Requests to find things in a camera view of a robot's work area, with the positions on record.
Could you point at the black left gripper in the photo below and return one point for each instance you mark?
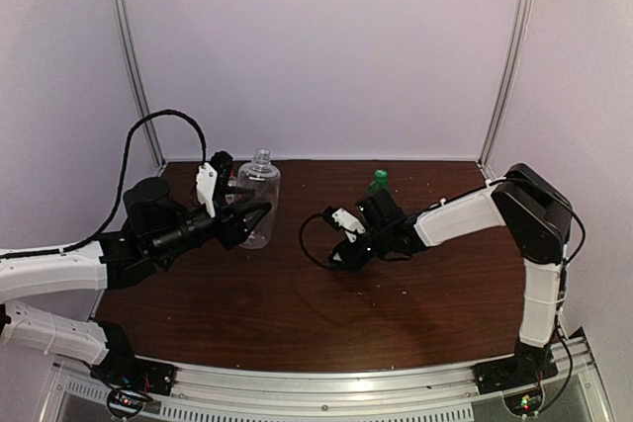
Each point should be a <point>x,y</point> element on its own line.
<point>232,226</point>

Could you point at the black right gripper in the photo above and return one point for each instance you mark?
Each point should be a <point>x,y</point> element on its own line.
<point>351,261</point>

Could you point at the large clear plastic bottle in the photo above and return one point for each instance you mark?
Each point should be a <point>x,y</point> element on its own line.
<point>261,180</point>

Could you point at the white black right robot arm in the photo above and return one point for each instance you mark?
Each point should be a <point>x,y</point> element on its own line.
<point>530,216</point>

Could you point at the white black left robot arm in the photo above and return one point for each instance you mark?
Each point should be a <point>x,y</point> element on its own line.
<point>157,231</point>

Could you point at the green plastic bottle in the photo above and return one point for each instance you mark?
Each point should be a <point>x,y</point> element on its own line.
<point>378,185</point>

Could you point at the green bottle cap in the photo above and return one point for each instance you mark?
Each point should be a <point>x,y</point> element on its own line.
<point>381,176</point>

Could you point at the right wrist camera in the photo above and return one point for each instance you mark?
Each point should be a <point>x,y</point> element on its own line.
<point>341,219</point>

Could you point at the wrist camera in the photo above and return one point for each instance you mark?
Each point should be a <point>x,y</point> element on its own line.
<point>341,219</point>
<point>211,182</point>

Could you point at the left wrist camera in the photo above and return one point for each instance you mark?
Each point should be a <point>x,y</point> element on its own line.
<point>211,182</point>

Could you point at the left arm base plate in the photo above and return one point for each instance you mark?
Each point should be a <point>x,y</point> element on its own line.
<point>141,375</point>

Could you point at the right aluminium frame post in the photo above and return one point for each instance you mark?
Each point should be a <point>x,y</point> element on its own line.
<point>518,31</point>

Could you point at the aluminium frame post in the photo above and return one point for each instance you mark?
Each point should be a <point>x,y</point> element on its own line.
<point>518,31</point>
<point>125,32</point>

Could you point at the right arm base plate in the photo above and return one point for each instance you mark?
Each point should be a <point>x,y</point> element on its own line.
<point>511,372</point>

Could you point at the aluminium front rail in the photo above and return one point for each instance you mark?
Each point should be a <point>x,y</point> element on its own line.
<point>440,393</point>

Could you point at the left aluminium frame post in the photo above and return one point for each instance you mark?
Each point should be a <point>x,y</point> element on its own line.
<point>125,32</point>

